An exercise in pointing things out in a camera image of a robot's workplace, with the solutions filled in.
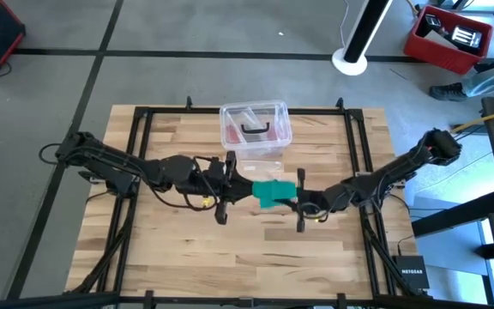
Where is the green elastic bandage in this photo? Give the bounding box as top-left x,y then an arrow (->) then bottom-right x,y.
251,179 -> 298,210

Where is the thin white floor cable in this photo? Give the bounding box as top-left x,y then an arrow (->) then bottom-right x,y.
339,0 -> 351,49

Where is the small black device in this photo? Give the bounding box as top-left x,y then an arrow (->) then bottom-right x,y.
423,13 -> 443,31

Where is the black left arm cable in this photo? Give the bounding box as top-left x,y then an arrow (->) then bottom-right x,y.
146,154 -> 222,212

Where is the black metal table frame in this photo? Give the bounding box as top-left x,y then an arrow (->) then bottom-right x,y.
64,96 -> 432,309

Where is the clear plastic zip bag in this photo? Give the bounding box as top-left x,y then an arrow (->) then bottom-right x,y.
238,158 -> 285,181

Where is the black silver device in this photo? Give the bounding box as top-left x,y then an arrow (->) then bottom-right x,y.
450,25 -> 484,49

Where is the clear plastic storage box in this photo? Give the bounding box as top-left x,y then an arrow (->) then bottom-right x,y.
220,100 -> 293,161

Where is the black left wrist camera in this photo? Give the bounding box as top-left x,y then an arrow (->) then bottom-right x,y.
203,157 -> 226,178

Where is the yellow hanging cable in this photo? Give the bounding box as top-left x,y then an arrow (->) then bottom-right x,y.
450,106 -> 494,134

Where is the person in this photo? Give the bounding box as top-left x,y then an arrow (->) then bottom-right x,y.
429,40 -> 494,103

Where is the red plastic bin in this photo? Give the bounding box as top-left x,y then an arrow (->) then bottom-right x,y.
403,4 -> 494,76

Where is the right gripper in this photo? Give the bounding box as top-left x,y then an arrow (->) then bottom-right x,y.
285,167 -> 338,233

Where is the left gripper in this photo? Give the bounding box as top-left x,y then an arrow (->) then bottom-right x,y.
176,150 -> 256,227

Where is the black Netgear switch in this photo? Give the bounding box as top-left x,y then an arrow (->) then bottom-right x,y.
391,255 -> 431,291

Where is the black pole white base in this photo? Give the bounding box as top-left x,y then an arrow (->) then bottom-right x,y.
331,0 -> 394,77

